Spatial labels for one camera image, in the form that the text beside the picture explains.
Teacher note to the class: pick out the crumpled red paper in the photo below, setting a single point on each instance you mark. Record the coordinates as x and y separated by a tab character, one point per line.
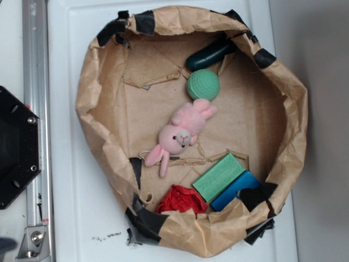
182	199

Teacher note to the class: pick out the pink plush bunny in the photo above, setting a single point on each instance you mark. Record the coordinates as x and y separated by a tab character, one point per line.
181	131

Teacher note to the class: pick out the brown paper bag bin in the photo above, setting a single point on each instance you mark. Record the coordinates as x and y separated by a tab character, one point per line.
133	79

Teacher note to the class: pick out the green foam ball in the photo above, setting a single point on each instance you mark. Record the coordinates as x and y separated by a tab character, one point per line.
203	84

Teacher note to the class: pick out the green rectangular block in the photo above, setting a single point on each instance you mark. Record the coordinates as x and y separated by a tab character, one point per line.
215	180

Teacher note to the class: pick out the blue rectangular block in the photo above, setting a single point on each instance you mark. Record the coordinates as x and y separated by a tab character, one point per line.
244	181

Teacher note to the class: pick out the dark teal oblong object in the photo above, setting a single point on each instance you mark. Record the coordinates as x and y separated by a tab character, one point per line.
214	52

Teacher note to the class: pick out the white plastic tray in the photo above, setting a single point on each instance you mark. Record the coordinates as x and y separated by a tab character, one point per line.
89	223

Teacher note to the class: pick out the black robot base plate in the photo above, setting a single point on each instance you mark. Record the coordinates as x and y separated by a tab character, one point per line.
20	162

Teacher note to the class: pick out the aluminium extrusion rail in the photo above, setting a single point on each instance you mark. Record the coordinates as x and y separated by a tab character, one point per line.
36	96

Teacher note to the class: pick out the metal corner bracket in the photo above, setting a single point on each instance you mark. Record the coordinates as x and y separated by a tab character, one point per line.
35	244

